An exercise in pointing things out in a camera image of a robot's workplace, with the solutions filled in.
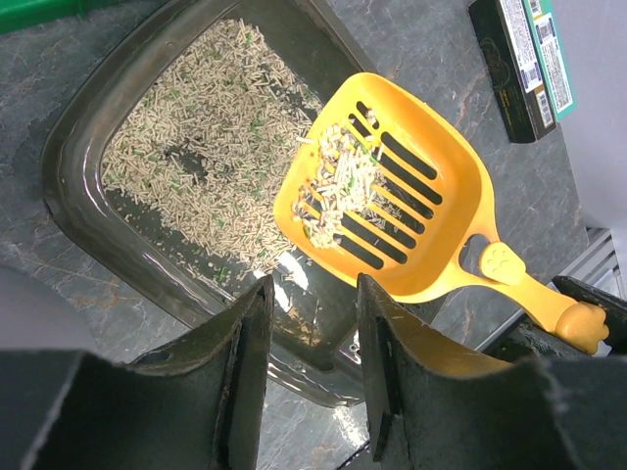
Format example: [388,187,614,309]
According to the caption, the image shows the green plastic vegetable crate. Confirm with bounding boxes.
[0,0,128,35]

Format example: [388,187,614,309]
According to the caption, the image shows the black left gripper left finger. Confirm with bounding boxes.
[1,273,274,469]

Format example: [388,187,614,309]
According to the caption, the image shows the black box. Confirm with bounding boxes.
[468,0,555,144]

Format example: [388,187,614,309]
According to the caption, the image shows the dark grey litter tray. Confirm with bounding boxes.
[40,0,378,410]

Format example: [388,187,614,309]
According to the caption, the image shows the teal box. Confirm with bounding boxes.
[522,0,576,122]

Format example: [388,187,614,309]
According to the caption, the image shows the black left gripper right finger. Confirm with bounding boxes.
[357,275,626,469]

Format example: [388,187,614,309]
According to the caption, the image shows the grey cat litter pile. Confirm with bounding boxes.
[101,19,322,271]

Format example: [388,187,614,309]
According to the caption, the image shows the yellow litter scoop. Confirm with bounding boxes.
[273,72,609,354]

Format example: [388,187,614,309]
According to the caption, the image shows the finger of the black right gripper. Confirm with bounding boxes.
[489,317,591,362]
[553,275,626,326]

